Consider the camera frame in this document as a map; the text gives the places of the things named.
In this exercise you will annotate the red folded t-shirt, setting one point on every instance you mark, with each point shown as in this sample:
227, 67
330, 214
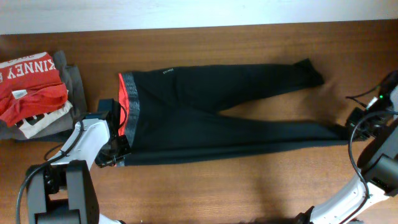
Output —
30, 85

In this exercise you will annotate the black leggings with red waistband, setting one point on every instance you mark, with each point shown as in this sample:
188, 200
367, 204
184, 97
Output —
174, 114

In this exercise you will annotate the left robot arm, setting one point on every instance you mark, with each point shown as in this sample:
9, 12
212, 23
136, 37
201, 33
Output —
61, 189

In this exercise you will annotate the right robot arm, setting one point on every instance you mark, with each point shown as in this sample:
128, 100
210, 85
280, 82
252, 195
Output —
372, 150

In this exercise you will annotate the grey folded t-shirt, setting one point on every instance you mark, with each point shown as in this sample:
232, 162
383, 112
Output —
53, 126

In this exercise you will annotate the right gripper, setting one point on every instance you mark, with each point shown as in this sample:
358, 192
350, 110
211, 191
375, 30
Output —
360, 133

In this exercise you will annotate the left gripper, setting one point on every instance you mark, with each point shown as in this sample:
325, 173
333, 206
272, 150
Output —
104, 160

